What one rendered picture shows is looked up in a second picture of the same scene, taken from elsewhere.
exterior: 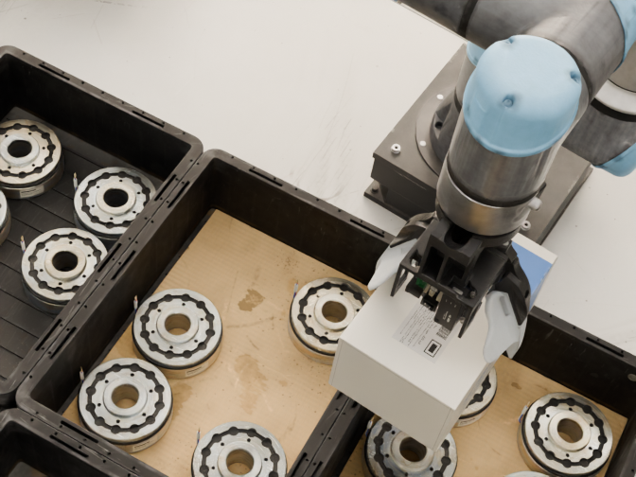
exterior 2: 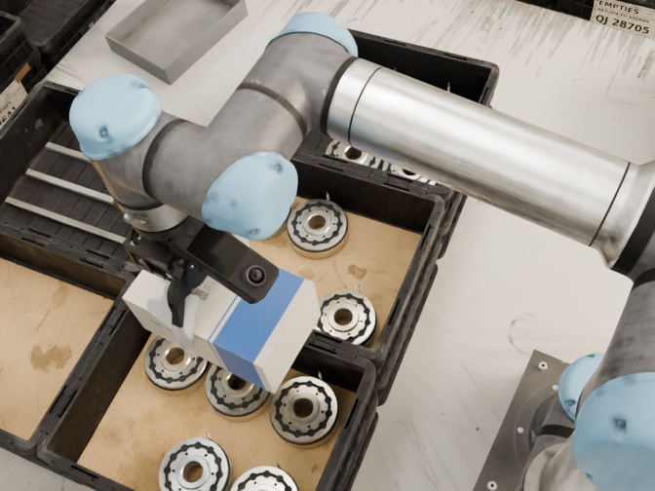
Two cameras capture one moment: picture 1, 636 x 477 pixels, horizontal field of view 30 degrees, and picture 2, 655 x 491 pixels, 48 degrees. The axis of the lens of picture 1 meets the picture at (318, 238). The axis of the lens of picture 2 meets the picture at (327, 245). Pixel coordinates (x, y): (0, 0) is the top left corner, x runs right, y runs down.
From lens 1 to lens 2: 0.98 m
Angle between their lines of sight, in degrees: 50
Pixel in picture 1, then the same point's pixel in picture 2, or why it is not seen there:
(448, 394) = (134, 292)
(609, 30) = (196, 179)
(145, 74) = not seen: hidden behind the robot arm
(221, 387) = (286, 264)
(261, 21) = not seen: outside the picture
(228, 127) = (560, 263)
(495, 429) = (274, 452)
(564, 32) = (179, 139)
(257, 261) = (391, 271)
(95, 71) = not seen: hidden behind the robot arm
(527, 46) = (133, 96)
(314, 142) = (568, 327)
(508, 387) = (311, 462)
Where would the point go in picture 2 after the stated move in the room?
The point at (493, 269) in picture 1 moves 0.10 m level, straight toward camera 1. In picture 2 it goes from (155, 254) to (74, 233)
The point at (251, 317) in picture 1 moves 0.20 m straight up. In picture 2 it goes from (343, 274) to (333, 207)
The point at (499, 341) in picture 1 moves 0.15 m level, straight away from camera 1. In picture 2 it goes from (161, 312) to (280, 353)
